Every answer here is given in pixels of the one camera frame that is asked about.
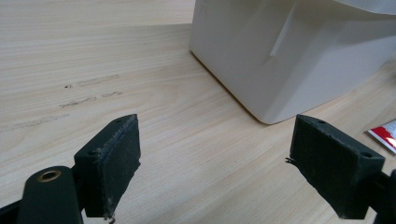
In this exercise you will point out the red and white packet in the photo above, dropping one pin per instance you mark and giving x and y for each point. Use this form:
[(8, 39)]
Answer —
[(384, 136)]

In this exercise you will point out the white plastic storage box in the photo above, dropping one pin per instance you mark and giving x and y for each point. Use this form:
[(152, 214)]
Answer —
[(236, 46)]

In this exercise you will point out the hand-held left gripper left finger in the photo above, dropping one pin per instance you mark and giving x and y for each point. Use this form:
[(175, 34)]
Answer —
[(107, 165)]

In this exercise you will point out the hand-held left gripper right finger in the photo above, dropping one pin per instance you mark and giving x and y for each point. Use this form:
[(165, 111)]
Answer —
[(330, 168)]

